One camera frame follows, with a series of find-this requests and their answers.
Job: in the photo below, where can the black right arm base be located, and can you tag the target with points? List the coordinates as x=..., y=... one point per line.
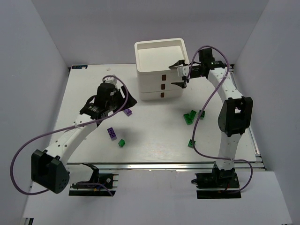
x=217, y=184

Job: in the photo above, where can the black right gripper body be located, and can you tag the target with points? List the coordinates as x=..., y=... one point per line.
x=198, y=70

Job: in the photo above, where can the green long lego brick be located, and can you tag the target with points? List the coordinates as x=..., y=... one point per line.
x=192, y=114

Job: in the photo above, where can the green upright lego brick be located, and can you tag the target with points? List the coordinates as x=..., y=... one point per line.
x=202, y=114

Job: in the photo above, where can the green square lego brick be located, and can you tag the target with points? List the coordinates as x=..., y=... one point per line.
x=191, y=143

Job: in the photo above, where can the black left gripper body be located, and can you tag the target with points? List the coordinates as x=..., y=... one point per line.
x=126, y=99

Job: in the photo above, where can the purple lego plate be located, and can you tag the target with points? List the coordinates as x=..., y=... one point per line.
x=128, y=112

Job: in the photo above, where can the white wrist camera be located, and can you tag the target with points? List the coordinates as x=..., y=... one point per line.
x=183, y=72
x=111, y=79

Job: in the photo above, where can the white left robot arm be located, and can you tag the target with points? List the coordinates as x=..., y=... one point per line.
x=49, y=167

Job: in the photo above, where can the green small lego brick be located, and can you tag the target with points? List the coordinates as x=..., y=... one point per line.
x=121, y=143

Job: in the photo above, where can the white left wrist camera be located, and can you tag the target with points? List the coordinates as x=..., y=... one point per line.
x=111, y=79

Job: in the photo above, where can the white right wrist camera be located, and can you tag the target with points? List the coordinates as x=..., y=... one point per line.
x=183, y=72

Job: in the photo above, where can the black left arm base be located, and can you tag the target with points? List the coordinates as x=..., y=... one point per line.
x=103, y=181

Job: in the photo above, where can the white three-drawer storage box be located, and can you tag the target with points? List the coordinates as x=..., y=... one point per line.
x=156, y=69

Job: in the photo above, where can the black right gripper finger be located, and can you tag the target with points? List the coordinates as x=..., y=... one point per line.
x=180, y=63
x=182, y=84

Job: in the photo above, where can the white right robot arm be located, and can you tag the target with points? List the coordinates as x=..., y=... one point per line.
x=235, y=115

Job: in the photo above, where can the blue left corner label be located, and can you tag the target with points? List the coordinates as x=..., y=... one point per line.
x=79, y=67

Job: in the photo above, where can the purple lego brick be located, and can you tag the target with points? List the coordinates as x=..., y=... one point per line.
x=112, y=133

